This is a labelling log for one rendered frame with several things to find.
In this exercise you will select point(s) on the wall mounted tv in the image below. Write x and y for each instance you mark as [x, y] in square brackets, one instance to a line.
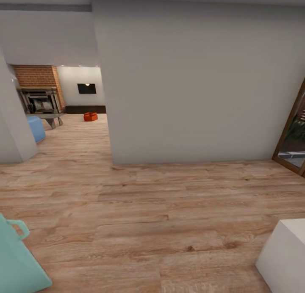
[86, 88]

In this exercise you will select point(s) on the sofa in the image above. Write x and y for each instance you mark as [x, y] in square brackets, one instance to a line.
[37, 128]

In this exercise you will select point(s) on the wood fireplace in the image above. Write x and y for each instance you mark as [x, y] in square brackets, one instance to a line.
[40, 100]

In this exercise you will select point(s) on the coffee table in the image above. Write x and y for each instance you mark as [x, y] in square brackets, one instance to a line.
[49, 118]

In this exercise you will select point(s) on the cabinet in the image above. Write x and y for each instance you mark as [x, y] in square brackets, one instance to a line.
[85, 109]

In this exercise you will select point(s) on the door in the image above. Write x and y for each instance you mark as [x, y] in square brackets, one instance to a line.
[290, 150]

